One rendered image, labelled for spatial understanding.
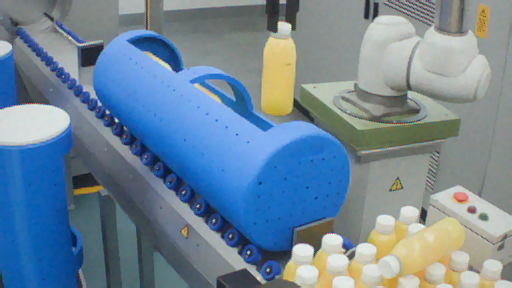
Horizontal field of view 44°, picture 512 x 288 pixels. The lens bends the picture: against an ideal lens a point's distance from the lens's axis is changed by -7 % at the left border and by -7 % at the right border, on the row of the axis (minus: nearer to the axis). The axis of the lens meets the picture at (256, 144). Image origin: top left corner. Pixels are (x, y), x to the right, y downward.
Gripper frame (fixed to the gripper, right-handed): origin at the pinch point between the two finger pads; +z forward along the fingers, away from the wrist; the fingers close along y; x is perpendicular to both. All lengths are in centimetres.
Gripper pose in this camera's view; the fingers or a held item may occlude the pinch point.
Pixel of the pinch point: (282, 14)
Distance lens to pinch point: 140.6
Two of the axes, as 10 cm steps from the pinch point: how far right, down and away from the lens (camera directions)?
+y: -8.4, 2.0, -5.1
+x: 5.4, 3.8, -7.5
